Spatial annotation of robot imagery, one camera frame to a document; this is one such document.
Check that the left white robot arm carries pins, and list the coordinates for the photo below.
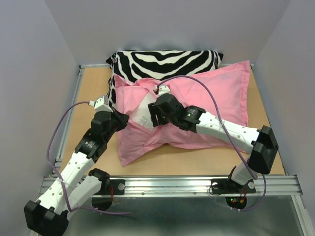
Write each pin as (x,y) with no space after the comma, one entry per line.
(50,214)

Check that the pink pillowcase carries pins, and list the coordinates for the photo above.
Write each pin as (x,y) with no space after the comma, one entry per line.
(226,86)

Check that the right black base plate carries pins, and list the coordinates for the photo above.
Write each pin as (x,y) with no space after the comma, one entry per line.
(226,186)

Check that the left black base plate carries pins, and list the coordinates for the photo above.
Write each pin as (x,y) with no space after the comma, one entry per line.
(112,187)

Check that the aluminium mounting rail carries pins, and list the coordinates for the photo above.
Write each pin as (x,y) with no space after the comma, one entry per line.
(198,186)

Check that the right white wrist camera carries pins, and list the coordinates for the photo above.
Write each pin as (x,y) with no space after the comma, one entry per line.
(161,90)

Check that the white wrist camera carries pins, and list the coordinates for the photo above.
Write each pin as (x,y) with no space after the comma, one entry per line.
(101,104)
(161,90)

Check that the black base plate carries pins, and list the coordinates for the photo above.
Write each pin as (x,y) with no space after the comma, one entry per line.
(112,187)
(226,186)

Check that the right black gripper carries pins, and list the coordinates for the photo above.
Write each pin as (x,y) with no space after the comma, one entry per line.
(154,110)

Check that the zebra striped pillow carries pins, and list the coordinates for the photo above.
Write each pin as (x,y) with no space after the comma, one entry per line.
(135,65)

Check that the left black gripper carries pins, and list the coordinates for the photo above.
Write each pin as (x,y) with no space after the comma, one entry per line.
(122,118)

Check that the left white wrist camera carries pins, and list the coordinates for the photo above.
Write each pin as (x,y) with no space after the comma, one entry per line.
(101,104)

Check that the white pillow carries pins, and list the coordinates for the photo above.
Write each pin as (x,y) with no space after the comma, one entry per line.
(141,114)

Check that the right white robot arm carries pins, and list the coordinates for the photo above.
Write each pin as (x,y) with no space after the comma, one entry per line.
(260,144)

